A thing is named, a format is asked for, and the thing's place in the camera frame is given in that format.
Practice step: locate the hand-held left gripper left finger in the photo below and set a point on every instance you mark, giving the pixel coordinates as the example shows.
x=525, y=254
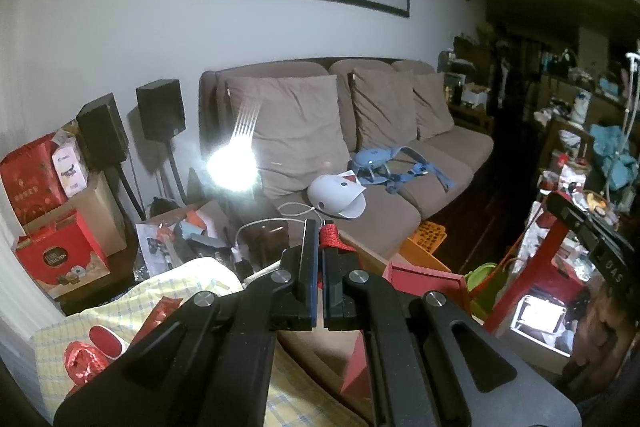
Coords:
x=312, y=282

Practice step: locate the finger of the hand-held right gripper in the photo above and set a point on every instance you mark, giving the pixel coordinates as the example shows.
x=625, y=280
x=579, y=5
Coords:
x=565, y=209

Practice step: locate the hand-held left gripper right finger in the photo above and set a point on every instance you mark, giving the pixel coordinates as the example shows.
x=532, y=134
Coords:
x=327, y=282

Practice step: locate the large cardboard box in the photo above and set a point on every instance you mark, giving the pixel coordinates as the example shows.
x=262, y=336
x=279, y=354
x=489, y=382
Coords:
x=320, y=357

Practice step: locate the red long foil packet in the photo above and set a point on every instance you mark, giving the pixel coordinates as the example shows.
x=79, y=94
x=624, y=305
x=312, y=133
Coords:
x=157, y=319

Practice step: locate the red ribbon ball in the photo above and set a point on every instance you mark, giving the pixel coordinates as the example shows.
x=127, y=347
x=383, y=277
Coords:
x=85, y=364

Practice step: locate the white dome device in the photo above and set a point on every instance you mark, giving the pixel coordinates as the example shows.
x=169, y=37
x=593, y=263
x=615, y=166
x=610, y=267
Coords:
x=332, y=194

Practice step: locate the brown sofa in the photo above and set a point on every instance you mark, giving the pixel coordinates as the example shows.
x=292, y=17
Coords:
x=390, y=212

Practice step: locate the orange plastic basket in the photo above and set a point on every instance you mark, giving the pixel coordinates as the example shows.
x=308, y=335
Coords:
x=430, y=239

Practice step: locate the bright lamp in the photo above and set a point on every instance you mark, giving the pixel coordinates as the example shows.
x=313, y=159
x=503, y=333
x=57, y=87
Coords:
x=231, y=167

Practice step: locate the open box of clutter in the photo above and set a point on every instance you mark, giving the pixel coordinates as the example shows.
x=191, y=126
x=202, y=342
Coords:
x=175, y=242

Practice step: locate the cluttered wooden cabinet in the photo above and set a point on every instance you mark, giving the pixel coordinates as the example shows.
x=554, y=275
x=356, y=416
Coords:
x=470, y=97

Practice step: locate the large brown cushion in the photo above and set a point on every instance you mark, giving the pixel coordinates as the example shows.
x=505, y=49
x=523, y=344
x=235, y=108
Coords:
x=290, y=132

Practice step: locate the small brown cushion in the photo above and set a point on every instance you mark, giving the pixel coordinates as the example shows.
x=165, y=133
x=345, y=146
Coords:
x=432, y=107

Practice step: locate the medium brown cushion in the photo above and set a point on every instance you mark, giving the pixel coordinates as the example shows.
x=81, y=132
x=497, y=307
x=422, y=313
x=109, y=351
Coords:
x=385, y=107

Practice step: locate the red white lint brush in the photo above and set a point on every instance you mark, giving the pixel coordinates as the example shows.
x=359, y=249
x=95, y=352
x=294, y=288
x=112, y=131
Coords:
x=105, y=341

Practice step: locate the brown cardboard carton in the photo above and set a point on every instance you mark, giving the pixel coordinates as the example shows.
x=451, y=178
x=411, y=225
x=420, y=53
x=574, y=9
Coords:
x=102, y=217

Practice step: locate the black speaker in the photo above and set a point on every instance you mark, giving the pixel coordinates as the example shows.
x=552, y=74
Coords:
x=160, y=109
x=102, y=132

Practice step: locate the yellow plaid tablecloth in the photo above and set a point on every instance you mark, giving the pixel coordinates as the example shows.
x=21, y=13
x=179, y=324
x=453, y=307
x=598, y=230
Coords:
x=65, y=332

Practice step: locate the white printed box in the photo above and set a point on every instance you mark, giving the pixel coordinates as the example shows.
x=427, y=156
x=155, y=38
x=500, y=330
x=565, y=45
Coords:
x=70, y=169

